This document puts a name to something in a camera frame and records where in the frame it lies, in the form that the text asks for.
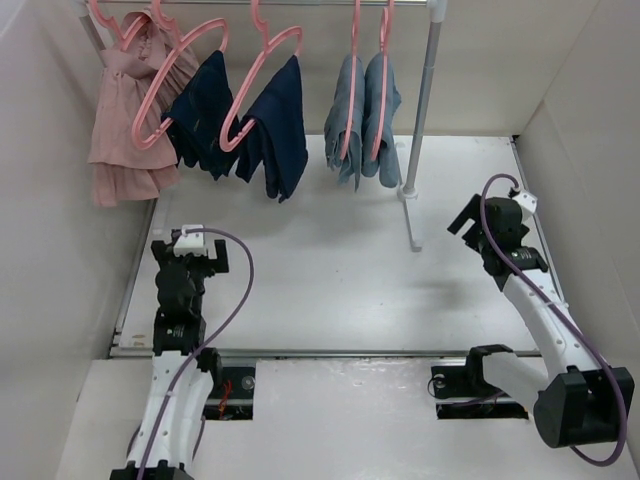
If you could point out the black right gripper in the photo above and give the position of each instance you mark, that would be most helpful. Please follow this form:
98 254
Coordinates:
470 211

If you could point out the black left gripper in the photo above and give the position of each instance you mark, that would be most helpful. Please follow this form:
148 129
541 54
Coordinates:
165 254

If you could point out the dark blue trousers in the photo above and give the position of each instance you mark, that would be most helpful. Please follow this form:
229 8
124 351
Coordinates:
277 141

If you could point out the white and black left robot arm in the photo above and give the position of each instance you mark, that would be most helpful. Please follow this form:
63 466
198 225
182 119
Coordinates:
164 448

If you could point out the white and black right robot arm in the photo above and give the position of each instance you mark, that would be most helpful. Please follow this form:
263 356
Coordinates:
576 401

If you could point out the pink hanger left light jeans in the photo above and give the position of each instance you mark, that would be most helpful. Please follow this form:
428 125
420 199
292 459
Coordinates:
352 91

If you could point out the pink hanger light jeans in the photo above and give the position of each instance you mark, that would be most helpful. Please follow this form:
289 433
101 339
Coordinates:
378 107
352 91

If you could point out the pink hanger right light jeans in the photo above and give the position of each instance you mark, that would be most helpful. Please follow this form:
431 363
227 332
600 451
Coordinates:
378 107

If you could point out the pink hanger with dress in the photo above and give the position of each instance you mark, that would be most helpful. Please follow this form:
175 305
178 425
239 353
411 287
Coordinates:
130 36

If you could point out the light blue hanging jeans right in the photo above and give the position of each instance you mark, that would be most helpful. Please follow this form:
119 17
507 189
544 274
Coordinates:
379 154

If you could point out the light blue hanging jeans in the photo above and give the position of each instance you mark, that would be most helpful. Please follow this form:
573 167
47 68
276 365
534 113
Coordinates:
379 154
335 127

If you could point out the pink ruffled dress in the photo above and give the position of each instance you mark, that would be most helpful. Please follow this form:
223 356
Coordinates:
121 171

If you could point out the dark blue hanging jeans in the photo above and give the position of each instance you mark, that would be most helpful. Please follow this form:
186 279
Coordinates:
197 115

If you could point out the grey metal clothes rack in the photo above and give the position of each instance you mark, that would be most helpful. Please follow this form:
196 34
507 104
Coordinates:
407 192

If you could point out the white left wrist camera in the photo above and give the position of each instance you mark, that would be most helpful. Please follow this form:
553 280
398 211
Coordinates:
190 240

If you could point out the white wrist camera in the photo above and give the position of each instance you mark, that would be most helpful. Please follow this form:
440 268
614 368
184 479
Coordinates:
527 203
190 240

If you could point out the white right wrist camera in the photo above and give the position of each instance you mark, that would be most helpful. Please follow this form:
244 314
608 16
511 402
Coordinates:
527 203

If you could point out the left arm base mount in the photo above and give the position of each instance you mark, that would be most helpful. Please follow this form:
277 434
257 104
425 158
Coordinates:
222 391

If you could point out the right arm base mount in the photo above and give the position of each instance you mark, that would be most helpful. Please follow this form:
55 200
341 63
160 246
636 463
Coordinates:
459 398

